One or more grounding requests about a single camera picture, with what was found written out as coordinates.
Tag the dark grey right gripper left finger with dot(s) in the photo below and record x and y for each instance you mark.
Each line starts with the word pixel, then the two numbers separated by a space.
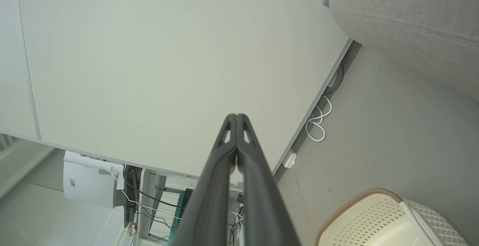
pixel 213 201

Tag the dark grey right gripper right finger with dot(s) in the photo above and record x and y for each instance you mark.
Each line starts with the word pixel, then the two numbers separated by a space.
pixel 262 208

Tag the cream perforated laundry basket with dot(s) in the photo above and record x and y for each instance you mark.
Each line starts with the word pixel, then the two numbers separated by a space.
pixel 374 223

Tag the black monitor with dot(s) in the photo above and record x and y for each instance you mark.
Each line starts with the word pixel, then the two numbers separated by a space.
pixel 131 197

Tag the white box appliance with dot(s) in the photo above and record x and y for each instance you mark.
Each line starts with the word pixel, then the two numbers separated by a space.
pixel 88 186

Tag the grey fabric sofa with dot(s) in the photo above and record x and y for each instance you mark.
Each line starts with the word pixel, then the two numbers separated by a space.
pixel 411 17

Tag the small white wall box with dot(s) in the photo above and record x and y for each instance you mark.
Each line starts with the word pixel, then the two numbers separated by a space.
pixel 289 160

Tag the white desk frame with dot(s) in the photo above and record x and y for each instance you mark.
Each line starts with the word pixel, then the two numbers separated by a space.
pixel 151 197

